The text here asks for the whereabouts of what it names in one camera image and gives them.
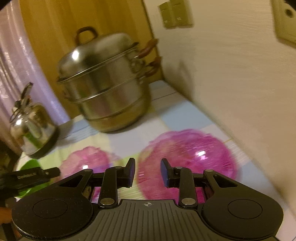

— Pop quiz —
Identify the stainless steel kettle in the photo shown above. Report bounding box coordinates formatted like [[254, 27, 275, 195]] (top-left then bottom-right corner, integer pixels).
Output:
[[10, 82, 59, 159]]

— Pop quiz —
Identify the purple curtain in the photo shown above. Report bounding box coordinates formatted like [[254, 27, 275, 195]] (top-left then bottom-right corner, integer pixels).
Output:
[[1, 1, 69, 155]]

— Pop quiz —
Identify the left hand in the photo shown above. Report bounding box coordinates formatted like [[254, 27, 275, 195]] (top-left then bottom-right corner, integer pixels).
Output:
[[0, 207, 12, 225]]

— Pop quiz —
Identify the single wall socket plate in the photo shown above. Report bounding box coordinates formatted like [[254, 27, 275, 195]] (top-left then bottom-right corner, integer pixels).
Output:
[[270, 0, 295, 48]]

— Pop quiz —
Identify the pink glass plate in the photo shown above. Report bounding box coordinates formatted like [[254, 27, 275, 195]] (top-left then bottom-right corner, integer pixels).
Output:
[[58, 146, 121, 204]]

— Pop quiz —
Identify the pink glass plate fan pattern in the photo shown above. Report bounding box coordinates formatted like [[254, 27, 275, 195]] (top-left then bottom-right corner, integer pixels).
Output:
[[137, 129, 238, 200]]

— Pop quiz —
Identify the green plastic bowl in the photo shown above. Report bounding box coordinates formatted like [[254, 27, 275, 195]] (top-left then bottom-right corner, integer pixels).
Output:
[[16, 159, 50, 198]]

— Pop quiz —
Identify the stainless steel steamer pot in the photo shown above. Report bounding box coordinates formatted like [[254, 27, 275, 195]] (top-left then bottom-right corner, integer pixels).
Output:
[[57, 26, 162, 133]]

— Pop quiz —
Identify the double wall socket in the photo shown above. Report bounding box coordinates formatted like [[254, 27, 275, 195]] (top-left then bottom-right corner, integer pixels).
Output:
[[158, 0, 194, 29]]

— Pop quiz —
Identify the checkered tablecloth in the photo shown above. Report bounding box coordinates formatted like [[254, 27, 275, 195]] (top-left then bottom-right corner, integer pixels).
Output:
[[14, 79, 296, 241]]

